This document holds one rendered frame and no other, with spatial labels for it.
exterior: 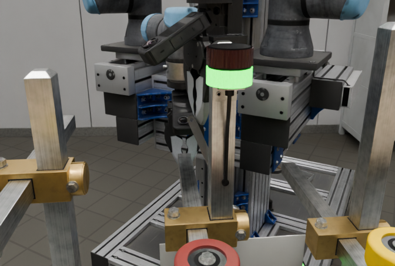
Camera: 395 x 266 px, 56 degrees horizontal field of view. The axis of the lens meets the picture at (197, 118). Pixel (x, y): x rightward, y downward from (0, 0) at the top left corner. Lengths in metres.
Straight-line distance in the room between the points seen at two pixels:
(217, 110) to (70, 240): 0.30
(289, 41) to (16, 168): 0.75
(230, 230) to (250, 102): 0.44
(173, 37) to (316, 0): 0.54
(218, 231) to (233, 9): 0.35
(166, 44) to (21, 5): 2.83
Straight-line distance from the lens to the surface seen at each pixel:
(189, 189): 0.71
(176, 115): 0.76
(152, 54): 0.55
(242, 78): 0.46
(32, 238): 2.19
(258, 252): 0.71
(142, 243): 1.66
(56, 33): 3.27
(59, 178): 0.57
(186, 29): 0.57
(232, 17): 0.61
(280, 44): 1.05
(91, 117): 3.35
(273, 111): 0.96
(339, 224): 0.71
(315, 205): 0.76
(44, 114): 0.54
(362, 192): 0.67
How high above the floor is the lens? 1.21
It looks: 19 degrees down
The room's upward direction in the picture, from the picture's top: straight up
